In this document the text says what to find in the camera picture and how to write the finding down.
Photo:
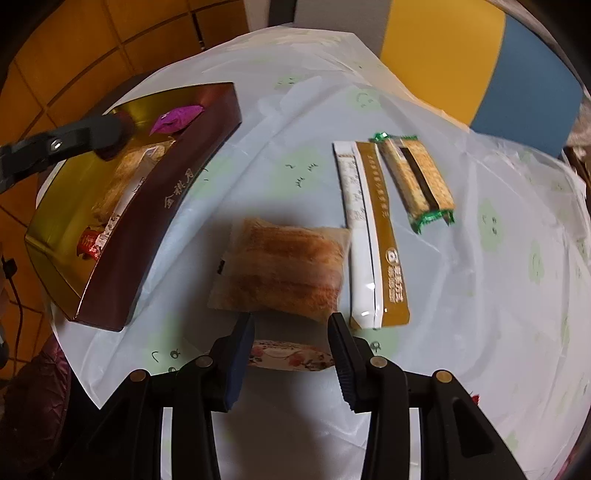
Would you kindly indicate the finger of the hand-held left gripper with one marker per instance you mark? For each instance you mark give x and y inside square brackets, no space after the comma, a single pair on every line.
[74,138]

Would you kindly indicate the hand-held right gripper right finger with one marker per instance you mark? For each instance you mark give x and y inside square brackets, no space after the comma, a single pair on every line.
[344,360]

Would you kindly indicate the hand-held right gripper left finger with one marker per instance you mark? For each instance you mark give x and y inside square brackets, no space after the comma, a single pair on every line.
[240,360]

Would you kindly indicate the pink floral snack packet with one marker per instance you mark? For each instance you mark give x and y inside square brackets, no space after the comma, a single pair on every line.
[291,357]

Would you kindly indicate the clear cracker packet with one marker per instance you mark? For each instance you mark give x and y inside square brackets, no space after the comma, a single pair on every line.
[122,177]

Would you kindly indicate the brown pastry packet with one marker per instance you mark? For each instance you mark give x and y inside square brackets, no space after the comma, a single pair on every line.
[281,267]

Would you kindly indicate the purple snack packet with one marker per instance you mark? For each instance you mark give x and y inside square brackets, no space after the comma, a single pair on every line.
[175,119]

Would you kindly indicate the red patterned snack packet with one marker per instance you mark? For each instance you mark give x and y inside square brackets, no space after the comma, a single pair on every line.
[90,242]

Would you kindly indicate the maroon gift box gold interior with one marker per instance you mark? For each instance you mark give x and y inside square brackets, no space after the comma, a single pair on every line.
[152,217]

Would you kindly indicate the long white gold sachet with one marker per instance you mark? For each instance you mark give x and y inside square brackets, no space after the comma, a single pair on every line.
[369,230]

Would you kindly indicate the green-edged cracker packet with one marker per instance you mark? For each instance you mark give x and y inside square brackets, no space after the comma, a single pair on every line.
[415,180]

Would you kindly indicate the dark red quilted cloth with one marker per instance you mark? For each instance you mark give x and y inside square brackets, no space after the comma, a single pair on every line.
[32,415]

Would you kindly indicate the grey yellow blue chair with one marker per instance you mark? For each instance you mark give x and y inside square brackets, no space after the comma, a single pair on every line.
[461,60]

